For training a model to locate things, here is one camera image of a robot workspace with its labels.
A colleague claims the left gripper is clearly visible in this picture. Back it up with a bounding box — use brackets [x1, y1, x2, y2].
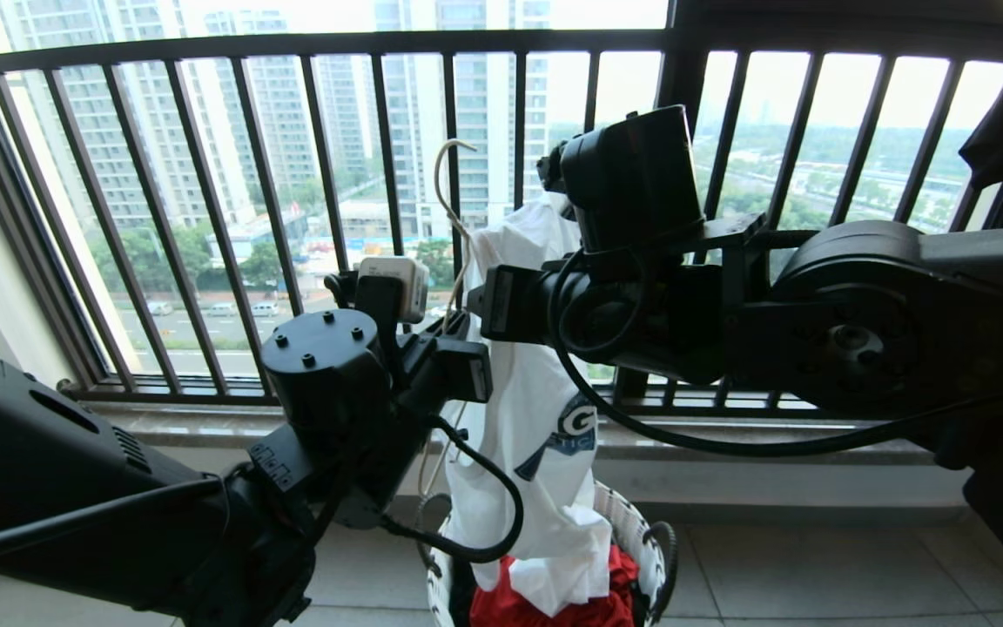
[395, 312, 495, 421]

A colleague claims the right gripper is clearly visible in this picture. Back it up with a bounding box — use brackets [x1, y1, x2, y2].
[467, 260, 725, 361]

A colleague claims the white printed garment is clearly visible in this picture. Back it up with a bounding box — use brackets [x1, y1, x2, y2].
[439, 192, 617, 619]

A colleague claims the pale wire hanger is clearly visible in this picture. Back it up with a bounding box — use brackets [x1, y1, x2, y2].
[417, 138, 480, 499]

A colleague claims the red garment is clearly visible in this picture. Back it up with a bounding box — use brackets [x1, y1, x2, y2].
[468, 544, 643, 627]

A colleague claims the white woven laundry basket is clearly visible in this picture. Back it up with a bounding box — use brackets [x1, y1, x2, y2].
[417, 482, 679, 627]

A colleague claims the stone window ledge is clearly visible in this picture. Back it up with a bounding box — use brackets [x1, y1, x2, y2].
[75, 399, 939, 465]

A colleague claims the black metal railing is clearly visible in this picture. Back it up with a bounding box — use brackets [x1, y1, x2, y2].
[0, 24, 1003, 415]

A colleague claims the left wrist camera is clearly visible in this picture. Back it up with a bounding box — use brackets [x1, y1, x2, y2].
[326, 256, 430, 349]

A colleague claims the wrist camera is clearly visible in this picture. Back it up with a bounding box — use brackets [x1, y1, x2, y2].
[326, 256, 430, 349]
[538, 104, 768, 262]

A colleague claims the black cable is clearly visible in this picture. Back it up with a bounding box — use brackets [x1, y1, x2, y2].
[378, 416, 526, 565]
[548, 248, 1003, 460]

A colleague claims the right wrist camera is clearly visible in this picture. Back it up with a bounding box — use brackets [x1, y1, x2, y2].
[538, 104, 768, 262]

